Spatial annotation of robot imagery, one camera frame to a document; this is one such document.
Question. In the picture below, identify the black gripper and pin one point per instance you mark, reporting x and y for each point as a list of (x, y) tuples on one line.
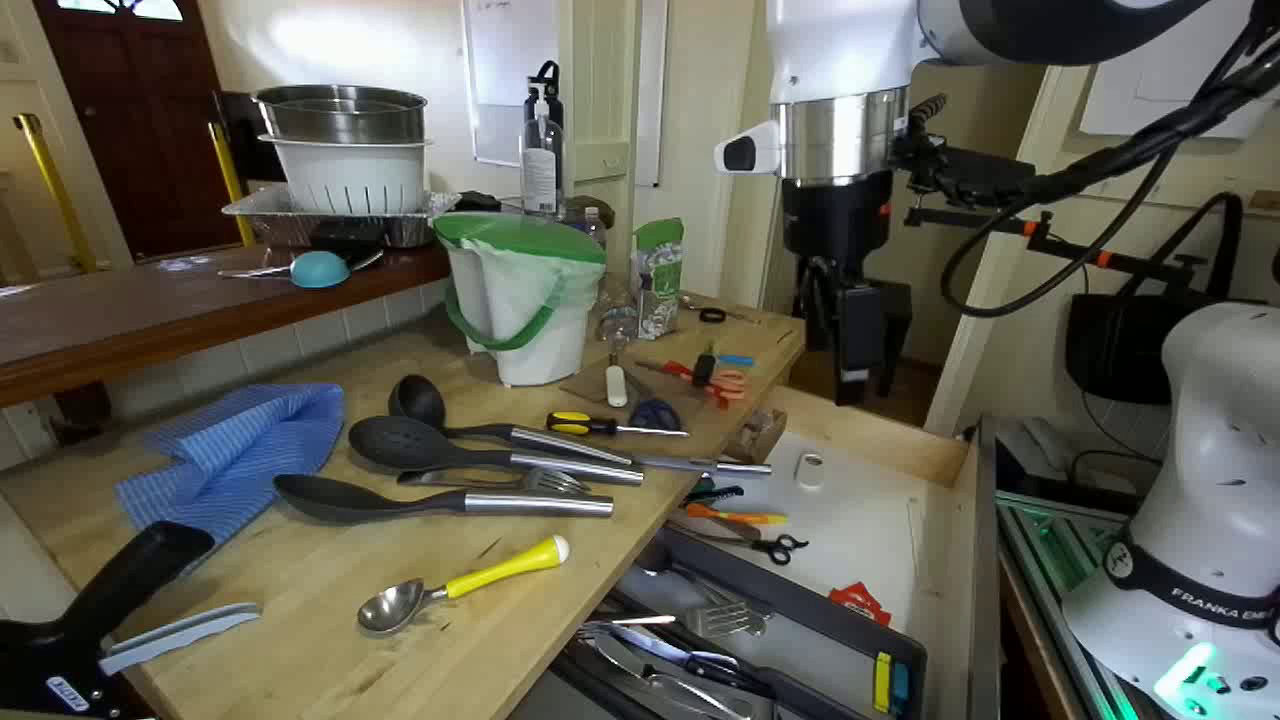
[(836, 222)]

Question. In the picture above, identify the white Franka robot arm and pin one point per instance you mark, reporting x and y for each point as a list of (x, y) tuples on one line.
[(1214, 455)]

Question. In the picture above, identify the open wooden drawer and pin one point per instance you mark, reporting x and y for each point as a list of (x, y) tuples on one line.
[(864, 532)]

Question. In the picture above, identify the black stool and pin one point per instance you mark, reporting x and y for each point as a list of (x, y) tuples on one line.
[(898, 325)]

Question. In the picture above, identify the brown wooden block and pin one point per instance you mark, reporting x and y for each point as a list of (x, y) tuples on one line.
[(759, 433)]

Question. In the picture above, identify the orange scissors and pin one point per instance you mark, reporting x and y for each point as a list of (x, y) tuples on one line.
[(712, 387)]

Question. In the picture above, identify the green black tool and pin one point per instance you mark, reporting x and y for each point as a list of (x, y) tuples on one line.
[(712, 495)]

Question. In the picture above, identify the crushed clear plastic bottle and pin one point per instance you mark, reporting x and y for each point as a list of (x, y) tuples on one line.
[(618, 319)]

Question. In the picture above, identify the black scissors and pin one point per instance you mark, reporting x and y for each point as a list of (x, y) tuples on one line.
[(777, 545)]

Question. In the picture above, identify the white tube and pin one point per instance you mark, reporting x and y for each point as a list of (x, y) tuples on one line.
[(618, 387)]

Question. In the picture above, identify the black stand with orange clips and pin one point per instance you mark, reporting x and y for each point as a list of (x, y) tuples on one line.
[(1067, 245)]

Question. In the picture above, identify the yellow black screwdriver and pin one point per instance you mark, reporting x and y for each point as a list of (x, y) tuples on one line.
[(582, 421)]

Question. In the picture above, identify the red plastic piece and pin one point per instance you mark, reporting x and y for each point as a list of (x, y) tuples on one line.
[(862, 603)]

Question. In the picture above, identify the dark grey cutlery tray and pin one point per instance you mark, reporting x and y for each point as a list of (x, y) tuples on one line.
[(800, 606)]

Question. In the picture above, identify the black bag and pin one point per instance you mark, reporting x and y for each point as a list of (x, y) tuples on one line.
[(1124, 347)]

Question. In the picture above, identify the white bin with green lid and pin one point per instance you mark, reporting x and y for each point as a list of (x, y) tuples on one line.
[(523, 302)]

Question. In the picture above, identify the tall clear bottle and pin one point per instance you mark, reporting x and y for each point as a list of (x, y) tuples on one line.
[(542, 145)]

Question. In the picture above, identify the yellow stick in tray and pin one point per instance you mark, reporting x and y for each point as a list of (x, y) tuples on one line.
[(881, 682)]

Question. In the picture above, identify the blue stick in tray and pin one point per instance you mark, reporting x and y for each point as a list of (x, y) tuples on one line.
[(902, 682)]

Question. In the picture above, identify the white paper sheet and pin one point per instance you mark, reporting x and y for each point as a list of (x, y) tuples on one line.
[(504, 65)]

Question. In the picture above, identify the white colander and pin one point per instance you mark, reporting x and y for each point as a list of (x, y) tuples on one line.
[(348, 177)]

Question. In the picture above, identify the steel pot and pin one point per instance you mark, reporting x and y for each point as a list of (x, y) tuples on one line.
[(343, 115)]

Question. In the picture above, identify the white dish tray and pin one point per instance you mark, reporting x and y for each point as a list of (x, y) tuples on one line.
[(253, 204)]

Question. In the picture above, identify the blue cloth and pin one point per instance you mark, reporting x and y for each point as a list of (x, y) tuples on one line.
[(232, 455)]

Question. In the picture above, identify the yellow rod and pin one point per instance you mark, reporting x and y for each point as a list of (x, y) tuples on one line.
[(54, 193), (231, 180)]

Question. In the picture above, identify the brown wooden counter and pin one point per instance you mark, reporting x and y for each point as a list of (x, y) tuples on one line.
[(132, 312)]

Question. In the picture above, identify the dark brown door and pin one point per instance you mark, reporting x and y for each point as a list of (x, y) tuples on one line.
[(141, 123)]

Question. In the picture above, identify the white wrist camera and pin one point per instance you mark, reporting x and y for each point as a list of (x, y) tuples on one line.
[(750, 149)]

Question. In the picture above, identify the aluminium frame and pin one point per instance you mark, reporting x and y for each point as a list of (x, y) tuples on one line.
[(1053, 563)]

